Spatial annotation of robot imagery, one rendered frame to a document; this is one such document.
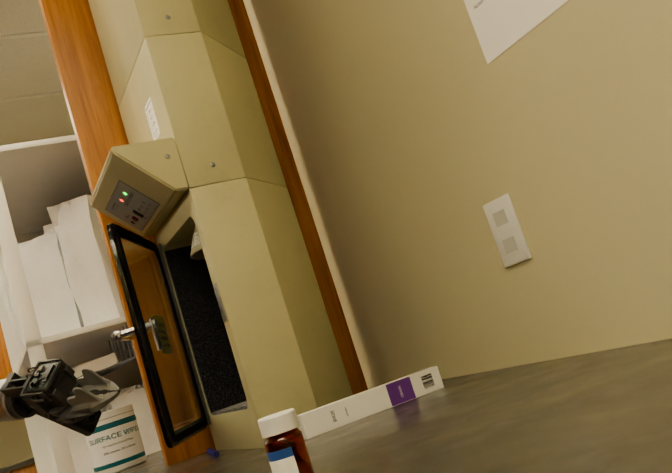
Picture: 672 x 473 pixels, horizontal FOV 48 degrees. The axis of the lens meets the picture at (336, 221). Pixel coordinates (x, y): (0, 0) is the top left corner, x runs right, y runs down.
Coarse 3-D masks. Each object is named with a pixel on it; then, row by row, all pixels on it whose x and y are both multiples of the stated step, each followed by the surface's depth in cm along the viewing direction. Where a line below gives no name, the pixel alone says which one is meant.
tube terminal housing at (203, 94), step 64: (192, 64) 141; (128, 128) 163; (192, 128) 138; (256, 128) 153; (192, 192) 134; (256, 192) 141; (256, 256) 136; (256, 320) 132; (320, 320) 149; (256, 384) 129; (320, 384) 137; (256, 448) 132
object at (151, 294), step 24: (120, 264) 129; (144, 264) 145; (144, 288) 140; (144, 312) 134; (168, 312) 152; (168, 336) 146; (144, 360) 127; (168, 360) 140; (168, 384) 135; (192, 384) 153; (168, 408) 130; (192, 408) 146
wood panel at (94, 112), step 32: (64, 0) 174; (64, 32) 172; (96, 32) 175; (64, 64) 170; (96, 64) 173; (256, 64) 190; (96, 96) 171; (96, 128) 169; (96, 160) 167; (288, 160) 186; (320, 256) 182; (320, 288) 180; (128, 320) 160; (352, 352) 179; (352, 384) 176; (192, 448) 158
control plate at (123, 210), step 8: (120, 184) 141; (120, 192) 144; (128, 192) 143; (136, 192) 141; (112, 200) 150; (128, 200) 146; (136, 200) 144; (144, 200) 143; (152, 200) 141; (112, 208) 153; (120, 208) 152; (128, 208) 150; (136, 208) 148; (144, 208) 146; (152, 208) 144; (120, 216) 155; (128, 216) 154; (136, 216) 152; (144, 216) 150; (136, 224) 156; (144, 224) 154
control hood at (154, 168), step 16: (128, 144) 132; (144, 144) 133; (160, 144) 134; (112, 160) 133; (128, 160) 131; (144, 160) 132; (160, 160) 133; (176, 160) 135; (112, 176) 139; (128, 176) 136; (144, 176) 133; (160, 176) 133; (176, 176) 134; (96, 192) 150; (112, 192) 146; (144, 192) 140; (160, 192) 137; (176, 192) 134; (96, 208) 158; (160, 208) 143; (128, 224) 158; (160, 224) 154
